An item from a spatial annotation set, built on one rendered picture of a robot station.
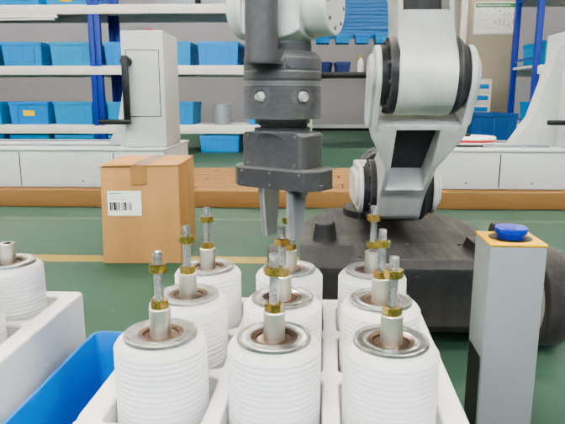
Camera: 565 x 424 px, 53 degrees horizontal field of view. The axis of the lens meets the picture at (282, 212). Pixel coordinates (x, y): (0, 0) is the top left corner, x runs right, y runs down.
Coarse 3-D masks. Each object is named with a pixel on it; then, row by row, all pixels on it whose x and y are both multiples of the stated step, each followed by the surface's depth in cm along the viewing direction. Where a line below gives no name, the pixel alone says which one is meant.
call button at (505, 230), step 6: (498, 228) 72; (504, 228) 71; (510, 228) 71; (516, 228) 71; (522, 228) 71; (498, 234) 73; (504, 234) 71; (510, 234) 71; (516, 234) 71; (522, 234) 71
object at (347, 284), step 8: (344, 272) 79; (344, 280) 78; (352, 280) 76; (360, 280) 76; (368, 280) 76; (400, 280) 77; (344, 288) 78; (352, 288) 76; (360, 288) 76; (368, 288) 75; (400, 288) 77; (344, 296) 78
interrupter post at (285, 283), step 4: (288, 276) 68; (280, 280) 67; (284, 280) 67; (288, 280) 67; (280, 284) 67; (284, 284) 67; (288, 284) 68; (280, 288) 67; (284, 288) 67; (288, 288) 68; (280, 292) 67; (284, 292) 67; (288, 292) 68; (280, 296) 68; (284, 296) 68; (288, 296) 68; (280, 300) 68; (284, 300) 68; (288, 300) 68
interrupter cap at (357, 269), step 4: (352, 264) 82; (356, 264) 82; (360, 264) 82; (364, 264) 82; (388, 264) 81; (348, 268) 80; (352, 268) 80; (356, 268) 80; (360, 268) 80; (364, 268) 81; (348, 272) 78; (352, 272) 78; (356, 272) 78; (360, 272) 78; (364, 272) 79; (352, 276) 77; (356, 276) 77; (360, 276) 76; (364, 276) 76; (368, 276) 76; (372, 276) 76
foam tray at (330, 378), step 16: (336, 304) 87; (336, 320) 86; (336, 336) 75; (336, 352) 70; (224, 368) 66; (336, 368) 66; (112, 384) 62; (224, 384) 62; (320, 384) 63; (336, 384) 62; (448, 384) 62; (96, 400) 59; (112, 400) 59; (224, 400) 59; (320, 400) 63; (336, 400) 59; (448, 400) 59; (80, 416) 56; (96, 416) 56; (112, 416) 58; (208, 416) 56; (224, 416) 58; (320, 416) 64; (336, 416) 56; (448, 416) 56; (464, 416) 56
